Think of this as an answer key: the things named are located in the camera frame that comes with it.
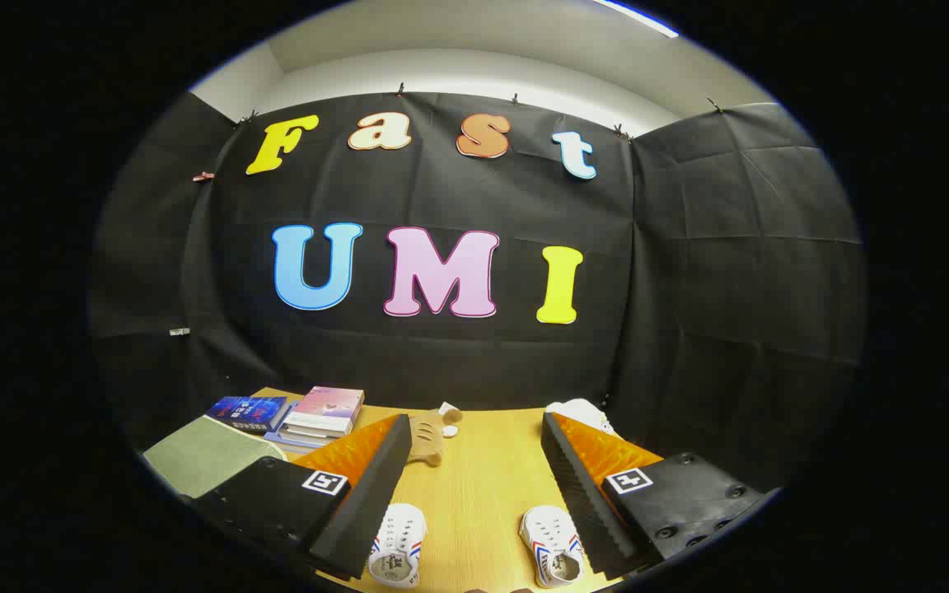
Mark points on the brown plush toy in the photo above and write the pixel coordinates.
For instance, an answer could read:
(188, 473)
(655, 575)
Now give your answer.
(427, 441)

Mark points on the black backdrop cloth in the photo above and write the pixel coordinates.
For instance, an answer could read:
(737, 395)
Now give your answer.
(441, 362)

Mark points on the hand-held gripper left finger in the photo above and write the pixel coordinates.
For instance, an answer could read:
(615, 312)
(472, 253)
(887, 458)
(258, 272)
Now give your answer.
(359, 511)

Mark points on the white book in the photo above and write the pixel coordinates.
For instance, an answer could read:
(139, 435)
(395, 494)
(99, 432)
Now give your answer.
(314, 427)

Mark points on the white shoe with striped side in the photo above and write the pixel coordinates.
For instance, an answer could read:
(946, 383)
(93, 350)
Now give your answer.
(551, 548)
(399, 543)

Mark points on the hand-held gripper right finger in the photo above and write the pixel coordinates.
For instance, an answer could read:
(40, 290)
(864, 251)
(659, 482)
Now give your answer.
(582, 511)

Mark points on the dark blue book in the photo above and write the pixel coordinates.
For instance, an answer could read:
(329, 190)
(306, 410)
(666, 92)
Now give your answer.
(245, 409)

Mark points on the pale green fabric storage box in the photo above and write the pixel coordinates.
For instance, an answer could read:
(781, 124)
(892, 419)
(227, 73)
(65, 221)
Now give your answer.
(203, 457)

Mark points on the white plush toy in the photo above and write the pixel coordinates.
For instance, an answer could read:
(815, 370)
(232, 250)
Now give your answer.
(583, 412)

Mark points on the pink cover book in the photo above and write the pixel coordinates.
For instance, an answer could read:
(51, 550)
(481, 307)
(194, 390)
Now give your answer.
(328, 401)

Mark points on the pale blue book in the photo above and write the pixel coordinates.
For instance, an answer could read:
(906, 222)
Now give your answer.
(293, 442)

